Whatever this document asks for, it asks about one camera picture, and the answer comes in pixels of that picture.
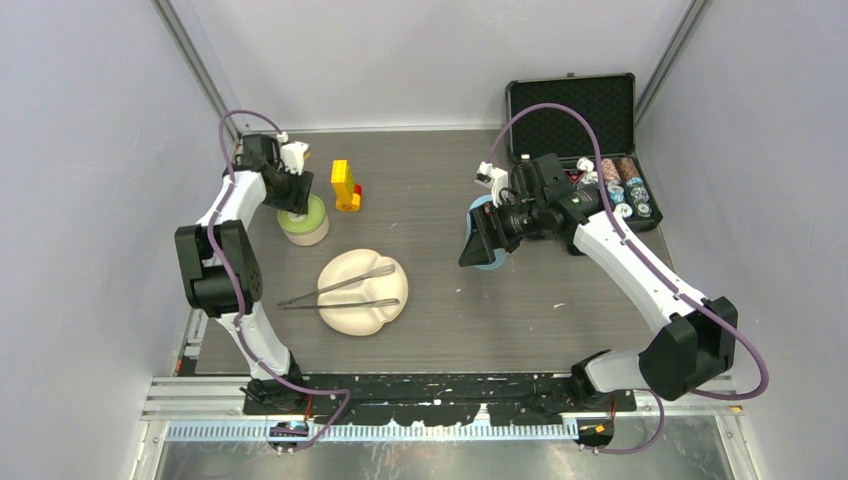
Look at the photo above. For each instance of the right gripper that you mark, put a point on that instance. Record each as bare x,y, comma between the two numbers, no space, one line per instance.
489,233

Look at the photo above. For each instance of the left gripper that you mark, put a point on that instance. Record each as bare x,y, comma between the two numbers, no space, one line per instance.
299,203

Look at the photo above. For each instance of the green round lid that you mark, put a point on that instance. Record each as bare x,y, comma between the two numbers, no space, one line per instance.
301,224

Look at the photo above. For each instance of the steel tongs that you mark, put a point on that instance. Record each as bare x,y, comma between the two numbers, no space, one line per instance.
344,294

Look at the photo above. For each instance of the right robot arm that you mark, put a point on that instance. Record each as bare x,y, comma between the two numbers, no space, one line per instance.
691,344

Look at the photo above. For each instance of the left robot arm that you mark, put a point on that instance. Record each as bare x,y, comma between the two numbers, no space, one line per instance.
220,272

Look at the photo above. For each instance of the steel lunch box bowl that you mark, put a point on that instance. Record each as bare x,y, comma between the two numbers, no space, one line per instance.
311,238

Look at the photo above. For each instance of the yellow red toy block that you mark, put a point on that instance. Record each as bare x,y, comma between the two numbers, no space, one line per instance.
348,192

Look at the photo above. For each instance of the cream divided plate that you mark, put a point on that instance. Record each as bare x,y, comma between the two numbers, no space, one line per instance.
364,321

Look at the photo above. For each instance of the black poker chip case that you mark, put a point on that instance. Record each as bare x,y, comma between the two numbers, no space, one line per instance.
572,143

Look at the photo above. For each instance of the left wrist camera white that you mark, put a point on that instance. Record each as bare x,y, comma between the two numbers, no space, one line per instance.
293,154

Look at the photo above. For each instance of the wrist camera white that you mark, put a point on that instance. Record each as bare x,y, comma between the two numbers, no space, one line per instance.
493,178
293,154

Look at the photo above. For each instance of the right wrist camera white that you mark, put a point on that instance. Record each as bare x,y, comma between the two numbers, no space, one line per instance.
493,178

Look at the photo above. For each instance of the aluminium front rail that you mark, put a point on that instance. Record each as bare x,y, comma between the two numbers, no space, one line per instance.
212,410

